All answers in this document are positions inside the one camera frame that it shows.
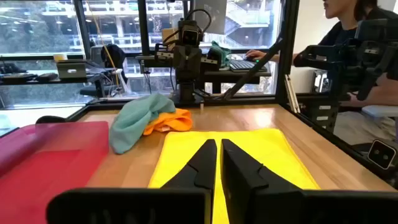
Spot red plastic basket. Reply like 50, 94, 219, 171
0, 121, 110, 224

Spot black desk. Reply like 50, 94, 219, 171
198, 68, 272, 95

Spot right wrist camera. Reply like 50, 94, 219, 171
178, 20, 203, 47

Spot table-level camera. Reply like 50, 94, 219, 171
367, 139, 397, 170

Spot person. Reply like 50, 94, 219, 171
245, 0, 398, 108

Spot teal microfiber towel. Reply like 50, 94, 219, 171
108, 93, 177, 156

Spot computer monitor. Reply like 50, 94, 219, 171
193, 0, 228, 35

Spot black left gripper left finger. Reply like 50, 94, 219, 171
160, 139, 218, 191

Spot yellow hanging cable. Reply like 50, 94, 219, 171
86, 0, 121, 91

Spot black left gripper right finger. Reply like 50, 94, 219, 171
221, 138, 304, 224

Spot black labelled cabinet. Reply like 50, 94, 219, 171
306, 98, 340, 132

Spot yellow microfiber towel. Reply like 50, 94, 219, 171
147, 128, 321, 224

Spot orange microfiber towel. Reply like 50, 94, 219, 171
142, 108, 193, 136

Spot black shelf with devices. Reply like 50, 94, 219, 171
0, 63, 60, 85

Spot grey box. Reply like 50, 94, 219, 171
55, 59, 88, 80

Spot person's hand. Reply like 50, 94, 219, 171
245, 49, 269, 62

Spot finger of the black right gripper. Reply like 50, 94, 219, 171
187, 48, 198, 75
177, 48, 188, 75

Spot white sticks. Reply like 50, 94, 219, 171
284, 73, 302, 114

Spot black keyboard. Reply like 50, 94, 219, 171
229, 59, 269, 73

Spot cardboard box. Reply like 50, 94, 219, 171
161, 27, 180, 44

